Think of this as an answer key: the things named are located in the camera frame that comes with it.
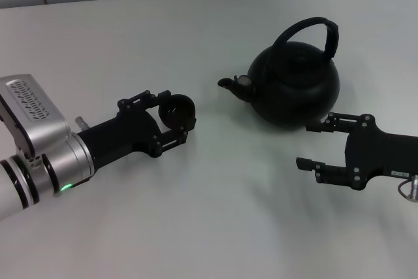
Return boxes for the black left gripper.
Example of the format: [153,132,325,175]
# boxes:
[77,89,197,166]

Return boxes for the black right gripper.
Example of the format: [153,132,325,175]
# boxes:
[295,112,418,192]

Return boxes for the small black teacup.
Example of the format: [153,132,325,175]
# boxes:
[157,95,197,129]

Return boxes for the black round teapot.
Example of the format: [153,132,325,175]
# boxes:
[217,16,341,126]

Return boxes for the thin black right gripper cable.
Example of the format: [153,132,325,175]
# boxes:
[396,177,414,200]

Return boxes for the silver right cable connector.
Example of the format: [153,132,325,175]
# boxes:
[409,176,418,202]

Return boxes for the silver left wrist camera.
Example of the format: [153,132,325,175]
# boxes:
[0,74,72,159]

